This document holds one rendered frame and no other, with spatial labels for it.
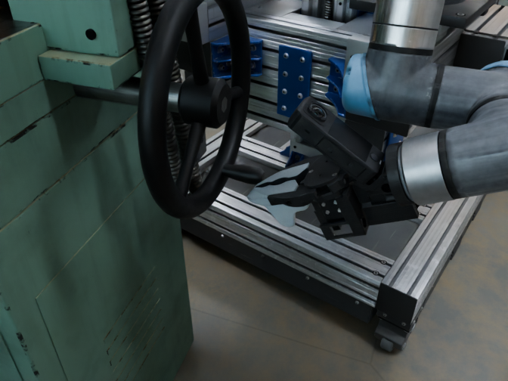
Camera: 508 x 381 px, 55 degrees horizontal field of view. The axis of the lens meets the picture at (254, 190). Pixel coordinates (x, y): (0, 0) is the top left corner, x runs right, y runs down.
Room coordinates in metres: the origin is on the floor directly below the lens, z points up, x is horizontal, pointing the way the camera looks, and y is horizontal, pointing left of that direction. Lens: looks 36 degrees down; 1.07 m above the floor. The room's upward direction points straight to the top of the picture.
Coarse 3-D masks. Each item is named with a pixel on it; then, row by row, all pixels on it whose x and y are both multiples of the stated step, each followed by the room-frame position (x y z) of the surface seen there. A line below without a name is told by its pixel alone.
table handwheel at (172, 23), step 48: (192, 0) 0.50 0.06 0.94; (240, 0) 0.63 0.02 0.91; (192, 48) 0.52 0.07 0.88; (240, 48) 0.65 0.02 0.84; (96, 96) 0.57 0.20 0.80; (144, 96) 0.42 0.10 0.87; (192, 96) 0.52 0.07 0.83; (240, 96) 0.64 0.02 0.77; (144, 144) 0.40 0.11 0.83; (192, 144) 0.49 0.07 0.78
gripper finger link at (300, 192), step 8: (304, 184) 0.47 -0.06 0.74; (288, 192) 0.47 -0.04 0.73; (296, 192) 0.46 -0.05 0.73; (304, 192) 0.45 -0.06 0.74; (312, 192) 0.45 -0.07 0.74; (320, 192) 0.45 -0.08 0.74; (272, 200) 0.48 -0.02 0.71; (280, 200) 0.46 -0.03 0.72; (288, 200) 0.46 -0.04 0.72; (296, 200) 0.45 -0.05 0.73; (304, 200) 0.45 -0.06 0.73; (312, 200) 0.45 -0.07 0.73
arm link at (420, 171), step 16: (416, 144) 0.44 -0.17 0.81; (432, 144) 0.43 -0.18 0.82; (400, 160) 0.44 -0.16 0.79; (416, 160) 0.42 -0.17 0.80; (432, 160) 0.41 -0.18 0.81; (400, 176) 0.42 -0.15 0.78; (416, 176) 0.41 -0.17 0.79; (432, 176) 0.41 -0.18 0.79; (416, 192) 0.41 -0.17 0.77; (432, 192) 0.40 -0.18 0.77; (448, 192) 0.40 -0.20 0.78
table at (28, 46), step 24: (0, 24) 0.55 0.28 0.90; (24, 24) 0.55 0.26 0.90; (0, 48) 0.49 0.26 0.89; (24, 48) 0.52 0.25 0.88; (48, 48) 0.56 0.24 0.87; (0, 72) 0.48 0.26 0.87; (24, 72) 0.51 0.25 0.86; (48, 72) 0.53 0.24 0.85; (72, 72) 0.52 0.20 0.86; (96, 72) 0.51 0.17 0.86; (120, 72) 0.52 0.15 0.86; (0, 96) 0.47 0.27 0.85
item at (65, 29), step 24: (24, 0) 0.56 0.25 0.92; (48, 0) 0.55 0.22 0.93; (72, 0) 0.54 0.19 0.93; (96, 0) 0.53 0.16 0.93; (120, 0) 0.54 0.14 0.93; (48, 24) 0.55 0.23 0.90; (72, 24) 0.54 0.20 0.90; (96, 24) 0.53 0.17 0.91; (120, 24) 0.54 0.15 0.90; (72, 48) 0.54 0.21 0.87; (96, 48) 0.53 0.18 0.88; (120, 48) 0.53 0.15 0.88
